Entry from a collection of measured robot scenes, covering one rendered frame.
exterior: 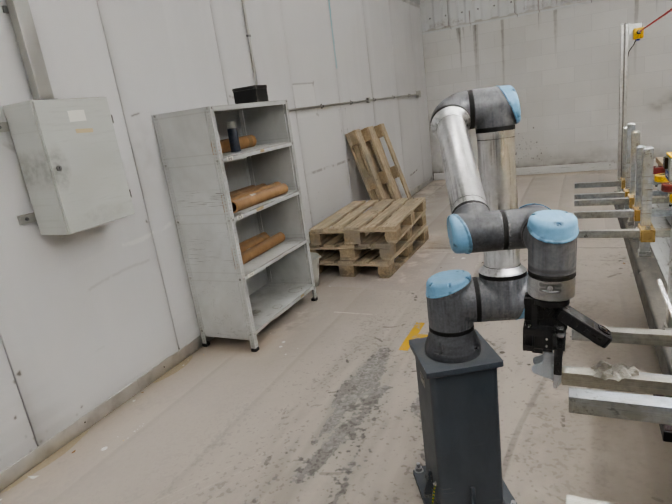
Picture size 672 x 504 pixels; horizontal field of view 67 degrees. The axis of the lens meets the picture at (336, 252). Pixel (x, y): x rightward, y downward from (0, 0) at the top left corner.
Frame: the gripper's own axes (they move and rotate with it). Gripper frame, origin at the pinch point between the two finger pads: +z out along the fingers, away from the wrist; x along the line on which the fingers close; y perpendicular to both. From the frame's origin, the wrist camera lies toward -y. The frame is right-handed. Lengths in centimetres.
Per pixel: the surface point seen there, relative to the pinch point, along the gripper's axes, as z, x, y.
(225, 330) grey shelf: 76, -138, 205
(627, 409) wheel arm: -12.7, 26.4, -10.2
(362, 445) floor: 86, -68, 80
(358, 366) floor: 87, -134, 109
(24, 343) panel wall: 32, -26, 230
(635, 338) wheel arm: -0.7, -23.7, -16.0
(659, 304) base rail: 12, -76, -28
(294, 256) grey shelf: 54, -227, 199
